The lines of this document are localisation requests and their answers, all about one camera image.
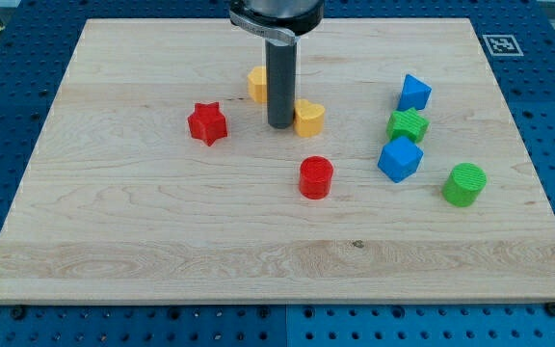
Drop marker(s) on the black robot arm flange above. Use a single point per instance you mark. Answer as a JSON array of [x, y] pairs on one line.
[[279, 22]]

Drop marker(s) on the blue cube block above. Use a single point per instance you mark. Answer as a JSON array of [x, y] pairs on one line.
[[400, 159]]

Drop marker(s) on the red cylinder block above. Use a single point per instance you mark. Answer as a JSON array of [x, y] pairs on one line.
[[315, 177]]

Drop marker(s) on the yellow heart block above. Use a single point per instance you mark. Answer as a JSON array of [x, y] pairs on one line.
[[309, 118]]

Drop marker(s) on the red star block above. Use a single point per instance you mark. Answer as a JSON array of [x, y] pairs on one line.
[[207, 123]]

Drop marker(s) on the yellow hexagon block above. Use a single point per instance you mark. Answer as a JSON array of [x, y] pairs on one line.
[[257, 84]]

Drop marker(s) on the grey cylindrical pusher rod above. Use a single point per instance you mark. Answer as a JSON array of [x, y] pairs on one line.
[[280, 63]]

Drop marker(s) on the wooden board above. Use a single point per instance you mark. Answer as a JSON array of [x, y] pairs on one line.
[[120, 205]]

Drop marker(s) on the green star block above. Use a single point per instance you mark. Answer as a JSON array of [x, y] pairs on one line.
[[408, 123]]

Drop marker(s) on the blue triangle block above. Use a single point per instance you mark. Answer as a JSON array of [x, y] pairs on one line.
[[415, 94]]

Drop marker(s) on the green cylinder block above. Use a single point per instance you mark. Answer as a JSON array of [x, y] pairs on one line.
[[464, 184]]

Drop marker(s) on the white fiducial marker tag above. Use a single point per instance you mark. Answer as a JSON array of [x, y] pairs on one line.
[[502, 45]]

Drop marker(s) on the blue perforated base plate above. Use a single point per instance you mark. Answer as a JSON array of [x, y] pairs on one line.
[[35, 47]]

